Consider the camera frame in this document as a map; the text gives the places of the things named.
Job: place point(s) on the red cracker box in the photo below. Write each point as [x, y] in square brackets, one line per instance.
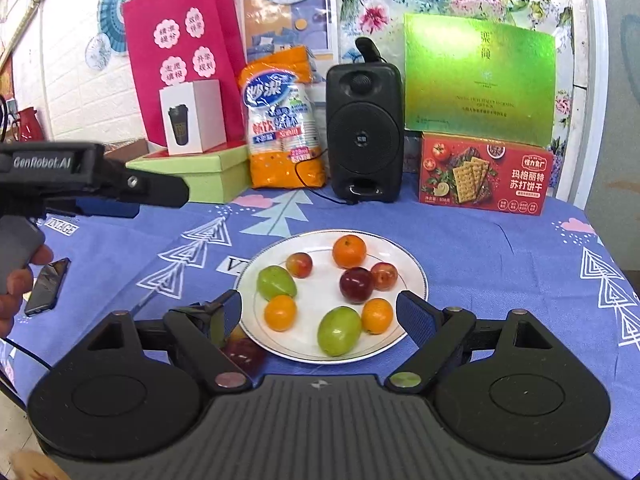
[500, 180]

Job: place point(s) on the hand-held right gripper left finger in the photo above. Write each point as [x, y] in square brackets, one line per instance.
[232, 310]

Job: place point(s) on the black speaker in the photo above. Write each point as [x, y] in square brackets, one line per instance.
[365, 135]

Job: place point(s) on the large green mango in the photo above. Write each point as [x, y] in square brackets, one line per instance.
[339, 331]

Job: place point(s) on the black smartphone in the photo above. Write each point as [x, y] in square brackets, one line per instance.
[47, 287]

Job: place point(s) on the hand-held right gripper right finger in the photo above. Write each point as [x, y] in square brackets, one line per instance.
[415, 315]

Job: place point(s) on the dark orange tangerine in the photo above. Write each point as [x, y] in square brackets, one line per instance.
[349, 251]

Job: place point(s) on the wall poster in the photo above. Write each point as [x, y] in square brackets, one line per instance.
[310, 20]

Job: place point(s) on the small yellow-green plum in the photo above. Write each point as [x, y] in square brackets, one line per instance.
[236, 334]

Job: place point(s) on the small red apple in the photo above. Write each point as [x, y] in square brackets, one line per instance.
[299, 265]
[385, 276]

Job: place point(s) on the red jug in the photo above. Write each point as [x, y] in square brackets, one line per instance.
[27, 127]

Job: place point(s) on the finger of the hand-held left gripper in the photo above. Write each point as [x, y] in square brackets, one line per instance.
[105, 207]
[150, 187]

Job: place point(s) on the small green mango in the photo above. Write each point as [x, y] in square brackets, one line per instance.
[275, 284]

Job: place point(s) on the large blue paper fan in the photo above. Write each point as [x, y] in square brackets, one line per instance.
[112, 15]

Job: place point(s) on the small round paper fan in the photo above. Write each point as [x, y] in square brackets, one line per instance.
[97, 52]

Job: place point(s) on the green gift box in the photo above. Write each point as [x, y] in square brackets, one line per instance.
[480, 80]

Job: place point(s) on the pink tote bag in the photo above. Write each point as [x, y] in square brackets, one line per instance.
[150, 60]

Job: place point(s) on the green shoe box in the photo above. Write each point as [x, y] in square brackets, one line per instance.
[210, 180]

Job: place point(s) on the orange pack of paper cups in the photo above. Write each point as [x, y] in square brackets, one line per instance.
[280, 170]

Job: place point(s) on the white cup box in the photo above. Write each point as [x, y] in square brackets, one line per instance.
[200, 115]

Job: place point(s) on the blue printed tablecloth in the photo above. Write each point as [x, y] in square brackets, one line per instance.
[500, 270]

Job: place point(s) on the brown cardboard box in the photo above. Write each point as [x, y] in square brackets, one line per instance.
[130, 149]

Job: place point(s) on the white door frame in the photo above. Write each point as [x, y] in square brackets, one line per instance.
[587, 60]

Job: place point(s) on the orange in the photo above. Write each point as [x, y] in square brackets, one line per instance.
[377, 316]
[280, 313]

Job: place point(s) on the person's left hand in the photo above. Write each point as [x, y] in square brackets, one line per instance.
[15, 292]

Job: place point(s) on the dark purple plum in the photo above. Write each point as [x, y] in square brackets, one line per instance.
[356, 285]
[245, 355]

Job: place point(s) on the white plate with blue rim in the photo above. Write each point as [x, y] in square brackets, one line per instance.
[320, 285]

